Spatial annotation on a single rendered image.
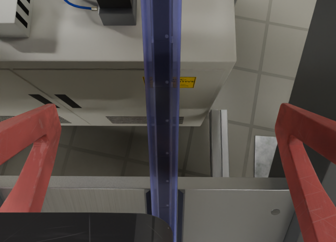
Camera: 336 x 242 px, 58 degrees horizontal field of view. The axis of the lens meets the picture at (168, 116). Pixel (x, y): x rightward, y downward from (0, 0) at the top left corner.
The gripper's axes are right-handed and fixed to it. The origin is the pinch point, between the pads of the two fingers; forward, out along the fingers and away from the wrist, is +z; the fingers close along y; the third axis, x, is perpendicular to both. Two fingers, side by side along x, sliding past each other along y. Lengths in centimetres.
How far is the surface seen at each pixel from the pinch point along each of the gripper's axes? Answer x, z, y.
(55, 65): 13.2, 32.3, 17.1
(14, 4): 4.3, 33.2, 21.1
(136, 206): 7.7, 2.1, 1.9
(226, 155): 42, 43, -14
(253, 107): 52, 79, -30
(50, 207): 7.9, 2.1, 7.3
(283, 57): 40, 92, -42
